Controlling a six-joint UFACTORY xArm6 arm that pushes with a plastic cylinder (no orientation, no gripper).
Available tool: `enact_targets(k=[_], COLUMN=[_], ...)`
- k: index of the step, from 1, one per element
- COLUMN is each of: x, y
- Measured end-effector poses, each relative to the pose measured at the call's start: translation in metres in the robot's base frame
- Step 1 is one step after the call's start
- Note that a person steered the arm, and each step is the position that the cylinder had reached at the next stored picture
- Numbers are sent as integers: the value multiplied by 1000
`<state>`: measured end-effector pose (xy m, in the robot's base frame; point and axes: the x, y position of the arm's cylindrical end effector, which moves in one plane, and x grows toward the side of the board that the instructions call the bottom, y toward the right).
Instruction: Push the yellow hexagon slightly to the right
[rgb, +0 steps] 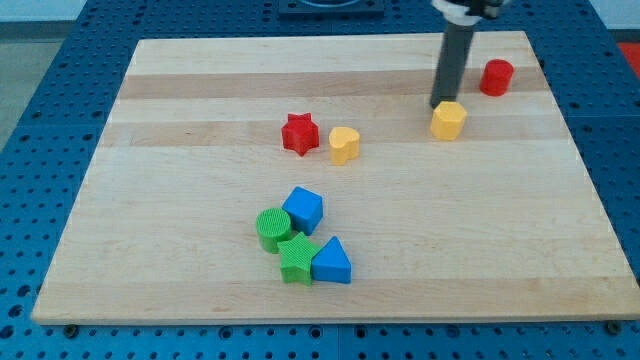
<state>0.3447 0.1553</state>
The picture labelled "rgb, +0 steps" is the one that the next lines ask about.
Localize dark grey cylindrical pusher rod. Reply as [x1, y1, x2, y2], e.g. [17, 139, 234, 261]
[430, 22, 475, 108]

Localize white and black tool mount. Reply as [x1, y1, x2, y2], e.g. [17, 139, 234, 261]
[431, 0, 511, 26]

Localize yellow hexagon block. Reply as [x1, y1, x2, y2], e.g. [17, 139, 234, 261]
[430, 101, 467, 141]

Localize red cylinder block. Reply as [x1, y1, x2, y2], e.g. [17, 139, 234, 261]
[479, 59, 514, 97]

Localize yellow heart block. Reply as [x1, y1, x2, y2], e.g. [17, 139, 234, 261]
[329, 126, 361, 166]

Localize red star block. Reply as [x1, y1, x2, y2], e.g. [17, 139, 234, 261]
[281, 113, 319, 157]

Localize blue cube block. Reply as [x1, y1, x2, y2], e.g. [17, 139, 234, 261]
[282, 186, 323, 236]

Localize blue triangle block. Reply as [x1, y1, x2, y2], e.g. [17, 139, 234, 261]
[311, 236, 352, 284]

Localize green cylinder block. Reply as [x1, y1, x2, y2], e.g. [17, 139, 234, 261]
[255, 208, 293, 253]

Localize light wooden board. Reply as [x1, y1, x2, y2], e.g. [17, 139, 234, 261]
[32, 31, 639, 326]

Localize green star block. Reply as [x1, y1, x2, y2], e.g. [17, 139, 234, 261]
[277, 232, 321, 286]

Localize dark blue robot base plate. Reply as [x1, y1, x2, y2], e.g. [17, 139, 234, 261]
[278, 0, 385, 19]

